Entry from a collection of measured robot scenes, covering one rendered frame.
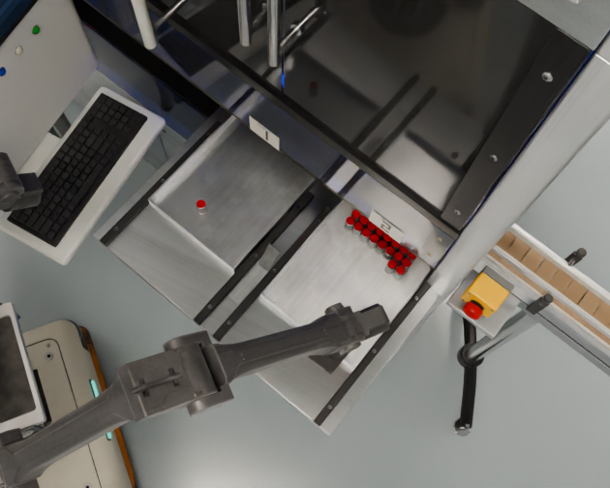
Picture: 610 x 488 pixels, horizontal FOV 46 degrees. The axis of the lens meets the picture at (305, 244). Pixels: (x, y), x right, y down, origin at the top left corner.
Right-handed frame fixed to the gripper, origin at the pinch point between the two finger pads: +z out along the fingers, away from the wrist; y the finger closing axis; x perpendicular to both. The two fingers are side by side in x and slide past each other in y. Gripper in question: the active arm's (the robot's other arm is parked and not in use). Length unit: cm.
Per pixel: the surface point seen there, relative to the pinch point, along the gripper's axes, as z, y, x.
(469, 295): -11.4, 26.1, -15.1
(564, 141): -74, 24, -9
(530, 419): 88, 47, -61
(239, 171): 2.1, 20.4, 43.8
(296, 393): 3.2, -10.5, 0.0
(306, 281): 2.3, 10.0, 14.5
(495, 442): 89, 33, -57
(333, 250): 1.9, 19.8, 14.5
